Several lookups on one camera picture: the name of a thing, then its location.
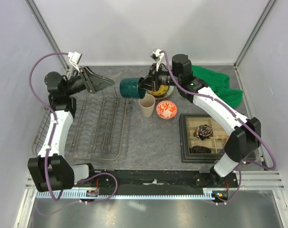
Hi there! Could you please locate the tan rolled belt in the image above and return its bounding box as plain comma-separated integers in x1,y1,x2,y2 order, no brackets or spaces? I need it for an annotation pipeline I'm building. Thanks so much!
215,135,229,141

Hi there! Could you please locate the dark brown rolled tie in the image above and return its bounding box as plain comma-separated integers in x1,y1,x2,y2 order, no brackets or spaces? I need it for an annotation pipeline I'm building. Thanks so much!
190,145,211,154

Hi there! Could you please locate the green cloth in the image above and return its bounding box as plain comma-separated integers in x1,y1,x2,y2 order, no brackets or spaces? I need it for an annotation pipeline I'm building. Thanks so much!
192,65,243,108

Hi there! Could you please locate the beige cup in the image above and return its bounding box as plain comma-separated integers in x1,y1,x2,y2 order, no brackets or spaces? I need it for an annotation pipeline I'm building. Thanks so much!
138,94,155,117

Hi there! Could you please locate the aluminium frame rail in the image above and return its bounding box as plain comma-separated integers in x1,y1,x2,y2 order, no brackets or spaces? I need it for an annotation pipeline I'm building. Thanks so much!
25,170,284,190

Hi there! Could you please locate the dark green cup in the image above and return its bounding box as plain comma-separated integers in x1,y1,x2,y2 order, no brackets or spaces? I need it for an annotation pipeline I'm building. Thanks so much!
119,77,146,99

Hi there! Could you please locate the grey wire dish rack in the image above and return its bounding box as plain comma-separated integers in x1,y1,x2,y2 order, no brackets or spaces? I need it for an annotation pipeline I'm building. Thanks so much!
31,87,134,162

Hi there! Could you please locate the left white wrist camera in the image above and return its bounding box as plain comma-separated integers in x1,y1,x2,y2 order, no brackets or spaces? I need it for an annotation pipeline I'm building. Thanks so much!
68,51,82,69

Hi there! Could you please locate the yellow patterned plate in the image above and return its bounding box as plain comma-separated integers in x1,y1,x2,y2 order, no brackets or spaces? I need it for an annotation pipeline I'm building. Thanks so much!
147,85,169,97

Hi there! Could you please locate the white red patterned bowl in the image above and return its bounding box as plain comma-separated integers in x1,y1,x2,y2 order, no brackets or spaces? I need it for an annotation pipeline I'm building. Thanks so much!
156,101,178,120

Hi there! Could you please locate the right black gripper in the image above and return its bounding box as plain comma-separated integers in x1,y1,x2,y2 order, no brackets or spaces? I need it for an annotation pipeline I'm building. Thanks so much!
137,63,181,92

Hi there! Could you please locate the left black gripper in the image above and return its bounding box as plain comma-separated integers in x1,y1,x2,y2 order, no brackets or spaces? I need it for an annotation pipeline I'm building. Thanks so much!
64,66,115,96

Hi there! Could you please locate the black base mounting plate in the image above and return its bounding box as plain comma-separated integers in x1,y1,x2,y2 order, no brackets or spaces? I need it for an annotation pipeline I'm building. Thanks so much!
69,169,240,196

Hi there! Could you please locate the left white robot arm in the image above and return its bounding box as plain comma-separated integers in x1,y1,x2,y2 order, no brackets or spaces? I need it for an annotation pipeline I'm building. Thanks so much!
28,66,115,192

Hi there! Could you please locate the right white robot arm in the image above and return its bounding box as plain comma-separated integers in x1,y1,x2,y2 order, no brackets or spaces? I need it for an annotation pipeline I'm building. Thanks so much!
138,50,261,187

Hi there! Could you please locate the black compartment box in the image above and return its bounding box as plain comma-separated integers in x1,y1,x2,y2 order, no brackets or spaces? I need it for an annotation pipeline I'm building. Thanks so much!
179,114,261,163

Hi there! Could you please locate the dark floral rolled tie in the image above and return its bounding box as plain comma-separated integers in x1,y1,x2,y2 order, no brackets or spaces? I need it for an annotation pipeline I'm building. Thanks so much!
193,124,213,141

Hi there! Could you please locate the blue slotted cable duct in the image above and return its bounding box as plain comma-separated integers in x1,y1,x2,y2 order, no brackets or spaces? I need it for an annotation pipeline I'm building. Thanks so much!
36,188,228,200

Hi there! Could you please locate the navy dotted rolled tie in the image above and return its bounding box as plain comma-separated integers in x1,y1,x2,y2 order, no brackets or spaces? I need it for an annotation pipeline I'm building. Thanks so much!
218,148,225,154

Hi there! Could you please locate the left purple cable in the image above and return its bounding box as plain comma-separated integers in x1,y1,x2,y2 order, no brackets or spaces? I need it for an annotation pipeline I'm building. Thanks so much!
28,52,118,216

